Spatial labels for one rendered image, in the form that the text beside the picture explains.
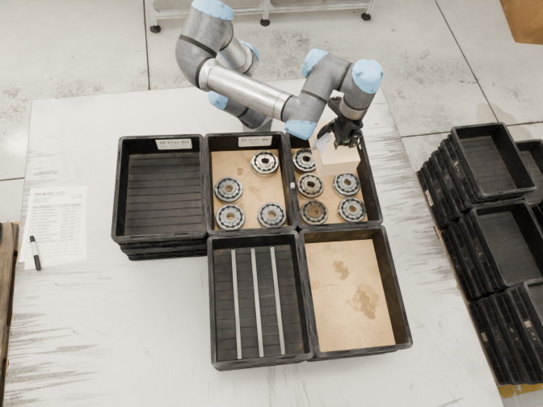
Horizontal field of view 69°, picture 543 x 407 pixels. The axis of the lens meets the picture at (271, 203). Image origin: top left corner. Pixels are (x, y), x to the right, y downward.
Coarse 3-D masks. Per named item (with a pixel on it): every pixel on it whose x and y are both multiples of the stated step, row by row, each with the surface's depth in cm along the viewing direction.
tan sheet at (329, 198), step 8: (296, 176) 150; (328, 176) 152; (328, 184) 150; (328, 192) 149; (360, 192) 150; (304, 200) 146; (320, 200) 147; (328, 200) 147; (336, 200) 147; (328, 208) 146; (336, 208) 146; (328, 216) 144; (336, 216) 144
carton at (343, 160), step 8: (328, 120) 127; (320, 128) 125; (312, 136) 127; (312, 144) 128; (328, 144) 123; (336, 144) 123; (312, 152) 129; (328, 152) 121; (336, 152) 122; (344, 152) 122; (352, 152) 122; (320, 160) 122; (328, 160) 120; (336, 160) 120; (344, 160) 121; (352, 160) 121; (320, 168) 123; (328, 168) 122; (336, 168) 123; (344, 168) 124; (352, 168) 125; (320, 176) 126
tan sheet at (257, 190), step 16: (224, 160) 151; (240, 160) 151; (224, 176) 148; (240, 176) 148; (256, 176) 149; (272, 176) 150; (256, 192) 146; (272, 192) 147; (256, 208) 143; (256, 224) 140
